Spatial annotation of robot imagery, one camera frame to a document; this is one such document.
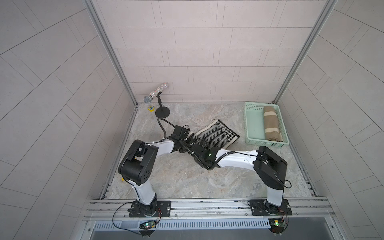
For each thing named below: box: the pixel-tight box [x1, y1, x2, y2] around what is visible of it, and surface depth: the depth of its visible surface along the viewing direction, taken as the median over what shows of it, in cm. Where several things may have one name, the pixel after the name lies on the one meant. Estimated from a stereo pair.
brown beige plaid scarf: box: [263, 105, 283, 142], surface depth 101 cm
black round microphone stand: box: [155, 91, 170, 119], surface depth 111 cm
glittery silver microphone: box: [144, 82, 168, 104], surface depth 93 cm
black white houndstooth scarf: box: [187, 119, 240, 150], surface depth 98 cm
